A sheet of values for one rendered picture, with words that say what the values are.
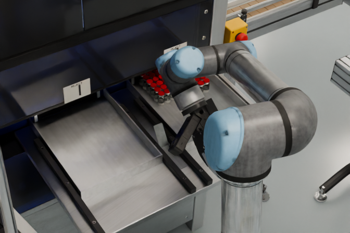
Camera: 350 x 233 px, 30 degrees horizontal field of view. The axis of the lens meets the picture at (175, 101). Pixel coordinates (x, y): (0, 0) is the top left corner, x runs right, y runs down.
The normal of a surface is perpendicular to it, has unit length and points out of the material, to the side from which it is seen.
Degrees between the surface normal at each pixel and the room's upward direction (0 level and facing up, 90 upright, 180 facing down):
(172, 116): 0
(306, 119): 45
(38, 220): 90
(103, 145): 0
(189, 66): 38
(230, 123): 15
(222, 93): 0
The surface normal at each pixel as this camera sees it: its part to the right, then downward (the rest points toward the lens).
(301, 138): 0.51, 0.30
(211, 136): -0.95, 0.06
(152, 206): 0.04, -0.74
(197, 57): 0.22, -0.18
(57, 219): 0.55, 0.58
